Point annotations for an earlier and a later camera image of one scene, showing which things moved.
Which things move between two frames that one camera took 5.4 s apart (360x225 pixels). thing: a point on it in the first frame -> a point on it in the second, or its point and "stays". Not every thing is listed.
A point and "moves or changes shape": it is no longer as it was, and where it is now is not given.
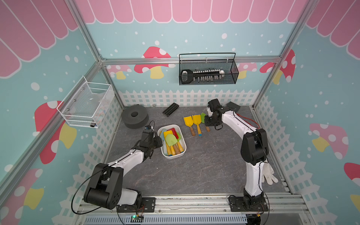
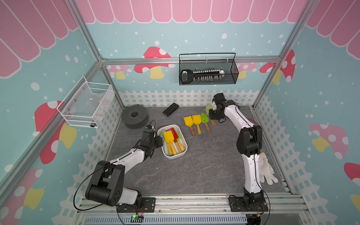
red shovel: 175,132 stays
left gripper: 159,141 stays
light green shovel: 171,140 moves or changes shape
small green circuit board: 135,219 stays
